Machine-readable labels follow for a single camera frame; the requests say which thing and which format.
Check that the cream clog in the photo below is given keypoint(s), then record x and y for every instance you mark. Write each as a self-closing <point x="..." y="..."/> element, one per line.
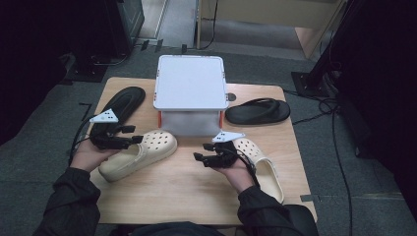
<point x="268" y="177"/>
<point x="157" y="144"/>

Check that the black metal stand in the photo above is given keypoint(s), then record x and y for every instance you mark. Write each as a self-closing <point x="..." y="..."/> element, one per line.
<point x="311" y="78"/>

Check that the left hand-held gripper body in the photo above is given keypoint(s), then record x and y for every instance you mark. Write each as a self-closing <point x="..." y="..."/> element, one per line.
<point x="108" y="139"/>

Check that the grey floor tape strip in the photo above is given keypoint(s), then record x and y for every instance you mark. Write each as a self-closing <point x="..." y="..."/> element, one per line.
<point x="309" y="198"/>

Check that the wooden cabinet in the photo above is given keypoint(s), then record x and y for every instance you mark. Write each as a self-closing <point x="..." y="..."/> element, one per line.
<point x="282" y="16"/>

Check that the person's left hand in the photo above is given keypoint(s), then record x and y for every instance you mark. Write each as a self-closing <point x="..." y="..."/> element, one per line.
<point x="87" y="159"/>

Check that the black round table grommet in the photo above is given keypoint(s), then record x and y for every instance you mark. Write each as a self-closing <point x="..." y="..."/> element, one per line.
<point x="231" y="97"/>

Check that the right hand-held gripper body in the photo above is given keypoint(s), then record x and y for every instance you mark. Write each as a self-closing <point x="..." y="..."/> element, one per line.
<point x="224" y="157"/>

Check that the black cabinet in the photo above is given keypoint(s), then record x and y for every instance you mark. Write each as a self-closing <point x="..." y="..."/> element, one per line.
<point x="124" y="26"/>

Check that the black flip-flop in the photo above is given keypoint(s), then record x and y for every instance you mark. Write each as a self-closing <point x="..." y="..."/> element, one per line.
<point x="259" y="113"/>
<point x="128" y="98"/>

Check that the person's torso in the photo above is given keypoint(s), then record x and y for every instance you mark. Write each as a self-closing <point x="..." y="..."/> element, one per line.
<point x="173" y="229"/>

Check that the white shoe rack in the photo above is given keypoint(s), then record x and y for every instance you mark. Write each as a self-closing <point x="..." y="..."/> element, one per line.
<point x="190" y="82"/>

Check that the person's right hand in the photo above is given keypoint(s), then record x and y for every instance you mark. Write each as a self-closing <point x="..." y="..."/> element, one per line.
<point x="239" y="177"/>

